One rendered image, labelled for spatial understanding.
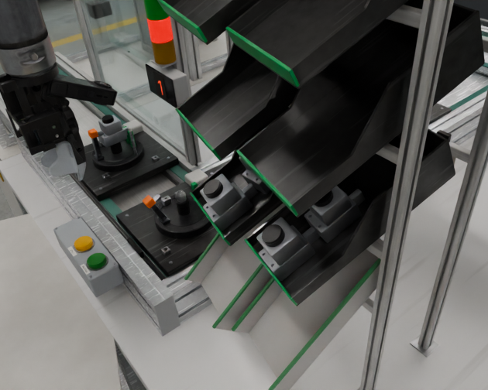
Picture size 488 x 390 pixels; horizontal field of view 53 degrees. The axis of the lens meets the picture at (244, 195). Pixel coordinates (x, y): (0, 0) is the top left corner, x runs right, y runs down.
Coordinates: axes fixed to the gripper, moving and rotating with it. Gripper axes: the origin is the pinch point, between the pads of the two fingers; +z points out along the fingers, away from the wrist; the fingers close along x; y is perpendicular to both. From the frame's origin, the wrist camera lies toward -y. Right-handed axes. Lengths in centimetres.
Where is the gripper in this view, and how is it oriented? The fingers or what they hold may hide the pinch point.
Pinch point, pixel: (81, 172)
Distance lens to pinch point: 89.9
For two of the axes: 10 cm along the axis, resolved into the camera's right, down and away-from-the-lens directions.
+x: 6.1, 4.7, -6.4
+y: -7.9, 4.3, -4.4
